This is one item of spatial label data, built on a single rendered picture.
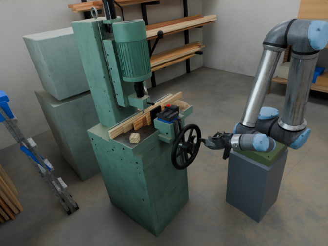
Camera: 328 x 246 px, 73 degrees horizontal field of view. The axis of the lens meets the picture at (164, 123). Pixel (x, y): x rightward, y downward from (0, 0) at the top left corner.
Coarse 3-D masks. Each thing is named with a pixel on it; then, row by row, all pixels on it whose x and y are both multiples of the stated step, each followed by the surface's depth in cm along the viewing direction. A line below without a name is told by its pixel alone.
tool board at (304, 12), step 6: (306, 0) 322; (312, 0) 317; (318, 0) 312; (324, 0) 307; (300, 6) 331; (306, 6) 325; (312, 6) 320; (318, 6) 315; (324, 6) 310; (300, 12) 334; (306, 12) 328; (312, 12) 323; (318, 12) 317; (324, 12) 313; (300, 18) 337; (306, 18) 331; (312, 18) 325; (318, 18) 320; (324, 18) 315
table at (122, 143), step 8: (184, 112) 153; (192, 112) 161; (144, 128) 138; (152, 128) 138; (120, 136) 134; (128, 136) 133; (144, 136) 131; (152, 136) 133; (160, 136) 135; (112, 144) 135; (120, 144) 128; (128, 144) 125; (136, 144) 125; (144, 144) 129; (128, 152) 126; (136, 152) 125
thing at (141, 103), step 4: (128, 96) 142; (132, 96) 141; (136, 96) 140; (144, 96) 139; (148, 96) 138; (128, 100) 144; (132, 100) 141; (136, 100) 138; (140, 100) 136; (144, 100) 136; (148, 100) 139; (132, 104) 143; (136, 104) 141; (140, 104) 138; (144, 104) 137; (148, 104) 140; (140, 108) 140; (144, 108) 138
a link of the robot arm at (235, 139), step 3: (234, 135) 120; (237, 135) 118; (234, 138) 118; (237, 138) 117; (231, 141) 119; (234, 141) 118; (237, 141) 116; (231, 144) 119; (234, 144) 118; (237, 144) 117; (234, 147) 118; (237, 147) 118; (240, 150) 119
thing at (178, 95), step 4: (180, 92) 171; (172, 96) 166; (176, 96) 167; (180, 96) 171; (168, 100) 161; (172, 100) 165; (176, 100) 169; (160, 104) 156; (164, 104) 159; (152, 108) 152; (128, 124) 137; (132, 124) 139; (124, 128) 135; (128, 128) 137; (124, 132) 136
